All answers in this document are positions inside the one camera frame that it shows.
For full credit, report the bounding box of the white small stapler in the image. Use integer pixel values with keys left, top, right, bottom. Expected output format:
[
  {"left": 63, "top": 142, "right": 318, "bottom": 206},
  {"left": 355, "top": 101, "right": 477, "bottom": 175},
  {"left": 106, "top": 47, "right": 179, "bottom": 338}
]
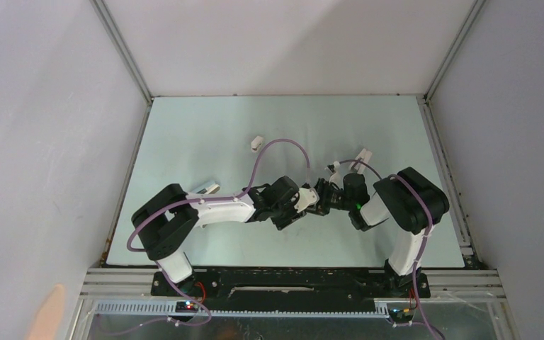
[{"left": 250, "top": 135, "right": 265, "bottom": 153}]

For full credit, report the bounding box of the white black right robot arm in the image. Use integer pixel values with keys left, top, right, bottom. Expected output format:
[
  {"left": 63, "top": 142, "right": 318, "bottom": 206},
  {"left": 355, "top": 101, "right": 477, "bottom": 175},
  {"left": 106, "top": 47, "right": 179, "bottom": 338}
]
[{"left": 307, "top": 167, "right": 450, "bottom": 296}]

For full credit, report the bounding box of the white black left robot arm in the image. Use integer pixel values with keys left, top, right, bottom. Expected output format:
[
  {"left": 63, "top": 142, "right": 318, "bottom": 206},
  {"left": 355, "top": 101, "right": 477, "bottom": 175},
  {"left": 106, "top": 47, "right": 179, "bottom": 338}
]
[{"left": 127, "top": 176, "right": 319, "bottom": 295}]

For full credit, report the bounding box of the white open stapler right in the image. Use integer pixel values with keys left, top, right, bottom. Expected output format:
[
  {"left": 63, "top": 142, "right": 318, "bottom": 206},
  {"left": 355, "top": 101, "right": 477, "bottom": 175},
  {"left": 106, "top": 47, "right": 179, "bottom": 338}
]
[{"left": 349, "top": 148, "right": 373, "bottom": 174}]

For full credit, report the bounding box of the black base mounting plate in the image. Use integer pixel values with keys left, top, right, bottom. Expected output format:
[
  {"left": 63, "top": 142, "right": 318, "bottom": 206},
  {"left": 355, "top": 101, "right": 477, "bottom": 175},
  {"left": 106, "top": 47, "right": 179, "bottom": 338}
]
[{"left": 150, "top": 266, "right": 431, "bottom": 312}]

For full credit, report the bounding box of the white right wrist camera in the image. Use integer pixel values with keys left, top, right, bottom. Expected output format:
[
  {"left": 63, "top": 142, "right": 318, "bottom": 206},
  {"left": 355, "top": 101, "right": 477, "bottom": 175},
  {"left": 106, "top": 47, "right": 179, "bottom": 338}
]
[{"left": 327, "top": 161, "right": 341, "bottom": 186}]

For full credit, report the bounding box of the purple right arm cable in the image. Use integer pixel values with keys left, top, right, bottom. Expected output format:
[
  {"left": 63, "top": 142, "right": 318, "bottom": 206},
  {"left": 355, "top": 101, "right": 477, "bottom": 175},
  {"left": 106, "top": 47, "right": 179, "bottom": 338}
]
[{"left": 337, "top": 159, "right": 446, "bottom": 340}]

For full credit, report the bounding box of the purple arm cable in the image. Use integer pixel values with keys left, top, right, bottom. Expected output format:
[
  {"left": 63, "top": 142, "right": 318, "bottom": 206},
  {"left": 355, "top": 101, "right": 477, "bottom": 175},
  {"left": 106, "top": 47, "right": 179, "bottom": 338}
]
[
  {"left": 126, "top": 137, "right": 312, "bottom": 254},
  {"left": 337, "top": 159, "right": 446, "bottom": 340}
]

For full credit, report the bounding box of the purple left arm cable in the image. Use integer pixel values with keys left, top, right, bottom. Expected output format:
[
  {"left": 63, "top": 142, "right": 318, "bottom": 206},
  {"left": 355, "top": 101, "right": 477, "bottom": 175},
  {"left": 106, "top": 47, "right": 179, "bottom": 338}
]
[{"left": 126, "top": 137, "right": 312, "bottom": 254}]

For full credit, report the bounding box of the white slotted cable duct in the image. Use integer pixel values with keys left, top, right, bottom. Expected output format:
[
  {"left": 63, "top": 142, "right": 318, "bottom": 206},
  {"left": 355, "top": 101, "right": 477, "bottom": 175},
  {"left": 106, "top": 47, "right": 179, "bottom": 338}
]
[{"left": 93, "top": 300, "right": 390, "bottom": 319}]

